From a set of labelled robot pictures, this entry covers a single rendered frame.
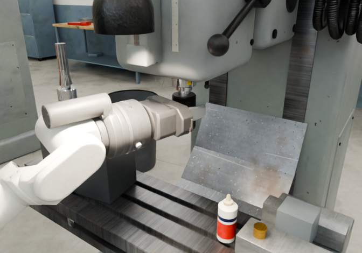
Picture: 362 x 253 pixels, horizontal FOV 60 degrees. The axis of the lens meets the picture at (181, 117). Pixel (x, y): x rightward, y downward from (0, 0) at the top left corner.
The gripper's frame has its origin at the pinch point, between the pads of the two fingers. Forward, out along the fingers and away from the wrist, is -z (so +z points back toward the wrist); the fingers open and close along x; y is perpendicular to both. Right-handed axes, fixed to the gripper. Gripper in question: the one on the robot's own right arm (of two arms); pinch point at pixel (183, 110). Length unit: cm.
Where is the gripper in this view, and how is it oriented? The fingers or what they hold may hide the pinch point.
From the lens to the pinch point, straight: 62.4
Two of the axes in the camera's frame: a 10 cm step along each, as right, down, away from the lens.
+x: -6.5, -2.8, 7.1
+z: -7.6, 2.3, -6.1
